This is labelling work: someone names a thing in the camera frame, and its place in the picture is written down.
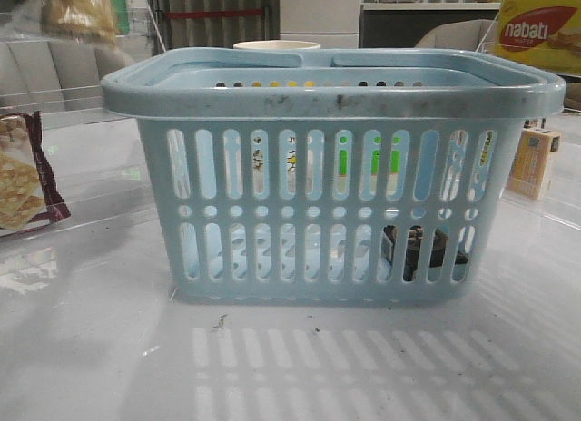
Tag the clear acrylic left shelf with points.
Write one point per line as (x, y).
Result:
(94, 157)

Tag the green cartoon snack bag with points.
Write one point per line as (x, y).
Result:
(121, 16)

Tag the maroon cracker bag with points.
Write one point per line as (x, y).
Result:
(30, 199)

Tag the bread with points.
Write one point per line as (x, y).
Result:
(83, 21)

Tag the white refrigerator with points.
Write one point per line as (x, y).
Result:
(329, 23)

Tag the light blue plastic basket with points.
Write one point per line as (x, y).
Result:
(240, 147)

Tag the peach patterned carton box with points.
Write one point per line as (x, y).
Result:
(531, 171)

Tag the yellow nabati wafer box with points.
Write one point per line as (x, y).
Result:
(540, 33)

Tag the red belt barrier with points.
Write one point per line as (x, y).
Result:
(214, 14)

